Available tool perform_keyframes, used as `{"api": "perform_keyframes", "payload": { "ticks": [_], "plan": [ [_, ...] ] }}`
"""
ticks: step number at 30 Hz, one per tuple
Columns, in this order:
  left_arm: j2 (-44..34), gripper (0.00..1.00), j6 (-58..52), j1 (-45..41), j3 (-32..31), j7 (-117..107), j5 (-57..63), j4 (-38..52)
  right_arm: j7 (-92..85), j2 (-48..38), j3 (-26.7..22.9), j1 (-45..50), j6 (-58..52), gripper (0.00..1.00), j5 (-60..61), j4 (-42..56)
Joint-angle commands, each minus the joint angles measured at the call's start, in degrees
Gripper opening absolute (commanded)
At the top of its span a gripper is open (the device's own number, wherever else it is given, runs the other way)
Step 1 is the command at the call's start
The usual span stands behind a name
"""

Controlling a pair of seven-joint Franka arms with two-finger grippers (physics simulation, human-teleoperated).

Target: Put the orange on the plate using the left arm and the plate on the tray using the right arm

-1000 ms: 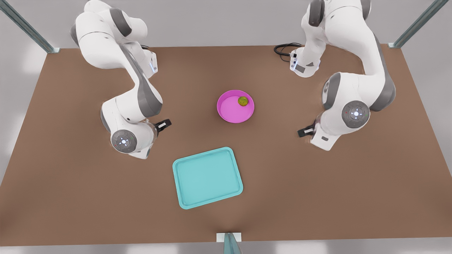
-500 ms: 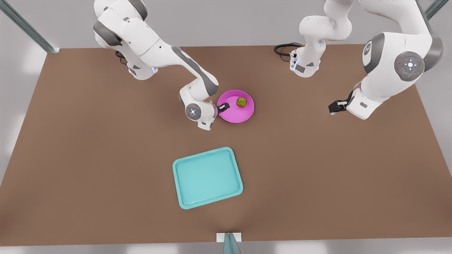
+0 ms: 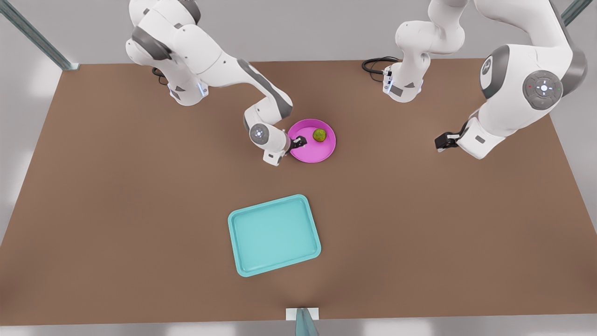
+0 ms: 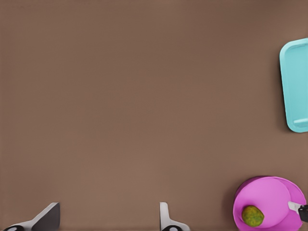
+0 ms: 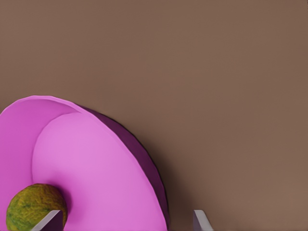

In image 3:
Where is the pink round plate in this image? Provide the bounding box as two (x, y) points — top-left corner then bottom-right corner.
(286, 119), (337, 164)

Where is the teal rectangular tray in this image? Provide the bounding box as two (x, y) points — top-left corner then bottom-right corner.
(227, 194), (322, 278)

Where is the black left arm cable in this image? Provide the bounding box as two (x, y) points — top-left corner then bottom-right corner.
(361, 56), (402, 83)

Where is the silver frame post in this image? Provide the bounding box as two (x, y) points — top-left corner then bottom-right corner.
(560, 0), (596, 27)
(285, 307), (320, 336)
(0, 0), (80, 71)

